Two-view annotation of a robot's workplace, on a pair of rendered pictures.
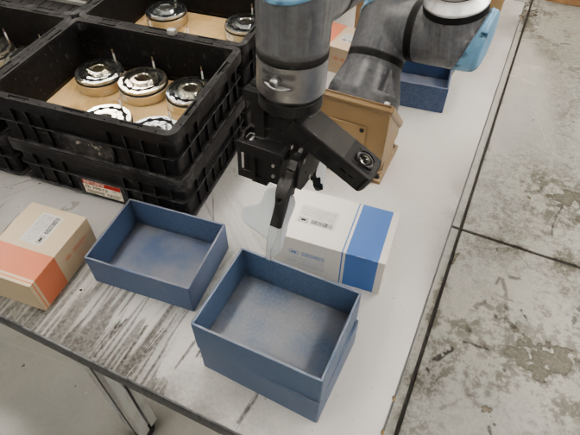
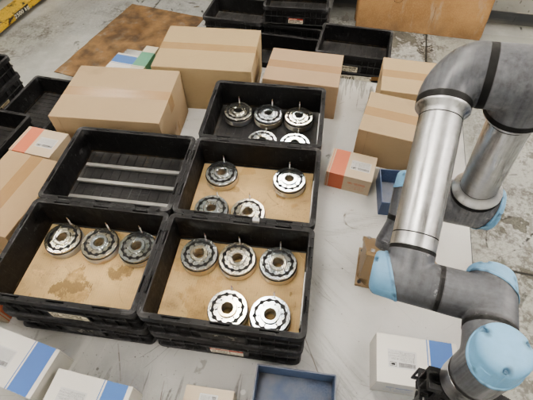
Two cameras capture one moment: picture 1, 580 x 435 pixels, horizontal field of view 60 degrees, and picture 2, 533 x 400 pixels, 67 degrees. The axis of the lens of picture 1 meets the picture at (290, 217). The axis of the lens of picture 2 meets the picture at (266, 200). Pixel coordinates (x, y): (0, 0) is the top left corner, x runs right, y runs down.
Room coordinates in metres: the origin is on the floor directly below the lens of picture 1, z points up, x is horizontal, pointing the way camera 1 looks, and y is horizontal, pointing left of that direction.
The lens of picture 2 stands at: (0.37, 0.32, 1.83)
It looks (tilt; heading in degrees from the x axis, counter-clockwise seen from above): 53 degrees down; 350
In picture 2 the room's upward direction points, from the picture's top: 1 degrees counter-clockwise
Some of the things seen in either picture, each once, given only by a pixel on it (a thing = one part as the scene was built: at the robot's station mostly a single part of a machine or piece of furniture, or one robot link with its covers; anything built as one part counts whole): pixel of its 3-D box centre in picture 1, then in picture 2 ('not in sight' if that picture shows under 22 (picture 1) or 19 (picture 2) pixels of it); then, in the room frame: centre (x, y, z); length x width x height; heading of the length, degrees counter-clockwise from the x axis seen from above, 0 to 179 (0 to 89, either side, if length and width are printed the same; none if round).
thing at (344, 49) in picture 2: not in sight; (349, 75); (2.28, -0.54, 0.37); 0.40 x 0.30 x 0.45; 65
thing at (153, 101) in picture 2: not in sight; (124, 113); (1.66, 0.64, 0.80); 0.40 x 0.30 x 0.20; 73
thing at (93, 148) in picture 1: (125, 96); (232, 280); (0.85, 0.33, 0.87); 0.40 x 0.30 x 0.11; 71
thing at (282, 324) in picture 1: (278, 319); not in sight; (0.37, 0.02, 0.80); 0.20 x 0.15 x 0.07; 65
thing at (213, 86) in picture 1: (118, 73); (231, 271); (0.85, 0.33, 0.92); 0.40 x 0.30 x 0.02; 71
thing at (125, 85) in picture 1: (142, 80); (237, 258); (0.91, 0.31, 0.86); 0.10 x 0.10 x 0.01
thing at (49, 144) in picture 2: not in sight; (44, 148); (1.51, 0.92, 0.81); 0.16 x 0.12 x 0.07; 63
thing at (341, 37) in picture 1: (342, 49); (350, 171); (1.25, -0.14, 0.74); 0.16 x 0.12 x 0.07; 60
